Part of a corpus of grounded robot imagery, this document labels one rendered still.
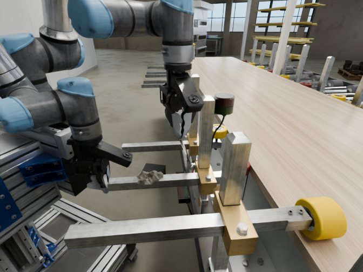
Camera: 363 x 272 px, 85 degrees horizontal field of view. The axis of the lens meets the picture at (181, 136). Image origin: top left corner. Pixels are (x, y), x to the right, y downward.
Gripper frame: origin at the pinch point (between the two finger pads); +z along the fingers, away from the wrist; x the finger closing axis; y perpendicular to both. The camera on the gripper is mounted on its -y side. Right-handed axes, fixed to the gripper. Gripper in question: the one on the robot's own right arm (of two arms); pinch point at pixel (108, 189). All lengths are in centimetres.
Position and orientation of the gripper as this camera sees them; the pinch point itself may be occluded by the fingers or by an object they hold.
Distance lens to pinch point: 70.5
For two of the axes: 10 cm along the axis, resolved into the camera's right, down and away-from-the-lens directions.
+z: 0.0, 8.8, 4.8
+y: -10.0, 0.4, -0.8
